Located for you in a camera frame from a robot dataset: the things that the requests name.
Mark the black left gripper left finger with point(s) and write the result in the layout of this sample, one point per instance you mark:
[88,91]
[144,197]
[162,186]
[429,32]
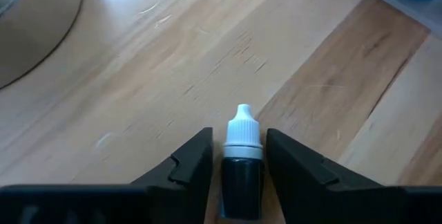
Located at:
[186,189]

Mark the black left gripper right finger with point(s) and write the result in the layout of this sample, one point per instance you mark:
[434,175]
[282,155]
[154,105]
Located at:
[304,189]

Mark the black food coloring bottle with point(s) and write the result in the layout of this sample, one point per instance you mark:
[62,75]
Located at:
[241,182]

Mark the silver lamp with white shade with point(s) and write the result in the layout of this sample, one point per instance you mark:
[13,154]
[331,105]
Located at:
[34,27]

